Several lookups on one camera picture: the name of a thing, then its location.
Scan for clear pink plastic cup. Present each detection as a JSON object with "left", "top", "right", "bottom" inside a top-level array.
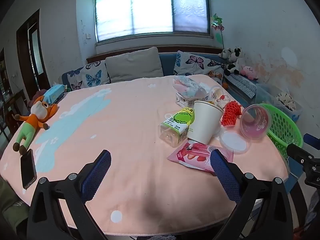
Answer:
[{"left": 239, "top": 104, "right": 272, "bottom": 142}]

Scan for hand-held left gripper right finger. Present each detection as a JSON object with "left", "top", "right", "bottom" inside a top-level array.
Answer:
[{"left": 210, "top": 149, "right": 293, "bottom": 240}]

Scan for beige cushion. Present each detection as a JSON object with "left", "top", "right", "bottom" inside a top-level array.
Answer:
[{"left": 105, "top": 47, "right": 164, "bottom": 83}]

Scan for white milk carton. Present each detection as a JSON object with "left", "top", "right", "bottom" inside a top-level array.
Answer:
[{"left": 175, "top": 92, "right": 200, "bottom": 108}]

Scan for black smartphone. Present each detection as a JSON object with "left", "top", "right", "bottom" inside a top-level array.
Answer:
[{"left": 20, "top": 148, "right": 38, "bottom": 190}]

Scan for clear plastic storage box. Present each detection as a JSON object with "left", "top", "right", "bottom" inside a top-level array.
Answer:
[{"left": 255, "top": 83, "right": 303, "bottom": 122}]

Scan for window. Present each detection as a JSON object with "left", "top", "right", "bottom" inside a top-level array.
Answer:
[{"left": 94, "top": 0, "right": 210, "bottom": 43}]

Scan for pink round plush toy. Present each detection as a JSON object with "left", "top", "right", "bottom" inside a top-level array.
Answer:
[{"left": 239, "top": 66, "right": 259, "bottom": 81}]

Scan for orange fox plush toy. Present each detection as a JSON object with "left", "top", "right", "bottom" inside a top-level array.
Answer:
[{"left": 12, "top": 96, "right": 60, "bottom": 155}]

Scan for brown wooden door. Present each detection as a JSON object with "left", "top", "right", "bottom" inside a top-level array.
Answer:
[{"left": 16, "top": 8, "right": 51, "bottom": 93}]

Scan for butterfly print pillow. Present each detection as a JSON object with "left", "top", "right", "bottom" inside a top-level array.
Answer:
[
  {"left": 173, "top": 51, "right": 225, "bottom": 85},
  {"left": 67, "top": 60, "right": 111, "bottom": 92}
]

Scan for pinwheel toy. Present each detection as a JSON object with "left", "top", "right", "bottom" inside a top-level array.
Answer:
[{"left": 211, "top": 14, "right": 225, "bottom": 50}]

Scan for black white cow plush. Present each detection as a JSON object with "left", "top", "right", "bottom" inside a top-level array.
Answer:
[{"left": 224, "top": 47, "right": 245, "bottom": 76}]

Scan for clear snack wrapper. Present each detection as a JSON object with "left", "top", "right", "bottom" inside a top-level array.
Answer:
[{"left": 209, "top": 86, "right": 231, "bottom": 106}]

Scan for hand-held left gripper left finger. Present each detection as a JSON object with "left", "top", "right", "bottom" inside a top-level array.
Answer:
[{"left": 26, "top": 150, "right": 112, "bottom": 240}]

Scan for blue tissue pack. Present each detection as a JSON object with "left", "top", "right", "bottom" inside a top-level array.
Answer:
[{"left": 43, "top": 84, "right": 67, "bottom": 105}]

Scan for pink printed blanket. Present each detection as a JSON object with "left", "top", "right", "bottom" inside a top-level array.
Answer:
[{"left": 0, "top": 74, "right": 292, "bottom": 236}]

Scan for grey patterned cloth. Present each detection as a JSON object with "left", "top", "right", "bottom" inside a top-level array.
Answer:
[{"left": 223, "top": 73, "right": 258, "bottom": 100}]

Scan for green label plastic bottle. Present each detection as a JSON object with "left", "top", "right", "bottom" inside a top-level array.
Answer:
[{"left": 157, "top": 107, "right": 196, "bottom": 148}]

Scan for clear plastic bag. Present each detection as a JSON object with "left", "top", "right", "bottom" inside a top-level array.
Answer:
[{"left": 173, "top": 76, "right": 210, "bottom": 101}]

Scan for clear round plastic lid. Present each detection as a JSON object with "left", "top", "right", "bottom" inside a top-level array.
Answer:
[{"left": 219, "top": 130, "right": 251, "bottom": 155}]

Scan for red foam fruit net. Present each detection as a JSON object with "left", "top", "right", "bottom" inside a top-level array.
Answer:
[{"left": 221, "top": 100, "right": 242, "bottom": 128}]

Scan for green plastic basket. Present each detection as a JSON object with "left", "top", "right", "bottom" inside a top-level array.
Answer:
[{"left": 259, "top": 103, "right": 303, "bottom": 161}]

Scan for grey white plush toy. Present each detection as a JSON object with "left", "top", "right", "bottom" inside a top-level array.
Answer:
[{"left": 218, "top": 49, "right": 233, "bottom": 61}]

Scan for white round wall sticker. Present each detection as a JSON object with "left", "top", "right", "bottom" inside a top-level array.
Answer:
[{"left": 281, "top": 47, "right": 298, "bottom": 66}]

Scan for pink snack wrapper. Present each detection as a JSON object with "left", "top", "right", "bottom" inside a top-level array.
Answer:
[{"left": 167, "top": 142, "right": 235, "bottom": 176}]

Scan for white paper cup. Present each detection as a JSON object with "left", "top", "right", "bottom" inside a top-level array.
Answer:
[{"left": 186, "top": 100, "right": 225, "bottom": 143}]

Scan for person's olive trousers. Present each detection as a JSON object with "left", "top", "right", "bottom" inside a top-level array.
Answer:
[{"left": 0, "top": 176, "right": 31, "bottom": 232}]

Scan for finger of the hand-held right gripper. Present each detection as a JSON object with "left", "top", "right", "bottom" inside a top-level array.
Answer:
[
  {"left": 304, "top": 134, "right": 320, "bottom": 151},
  {"left": 287, "top": 144, "right": 316, "bottom": 166}
]

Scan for dark wooden cabinet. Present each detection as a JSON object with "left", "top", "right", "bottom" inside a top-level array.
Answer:
[{"left": 0, "top": 47, "right": 17, "bottom": 137}]

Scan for blue sofa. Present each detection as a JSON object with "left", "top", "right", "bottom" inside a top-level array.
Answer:
[{"left": 61, "top": 46, "right": 259, "bottom": 100}]

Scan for spotted cream cloth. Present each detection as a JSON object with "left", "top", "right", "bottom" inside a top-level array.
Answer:
[{"left": 276, "top": 91, "right": 297, "bottom": 111}]

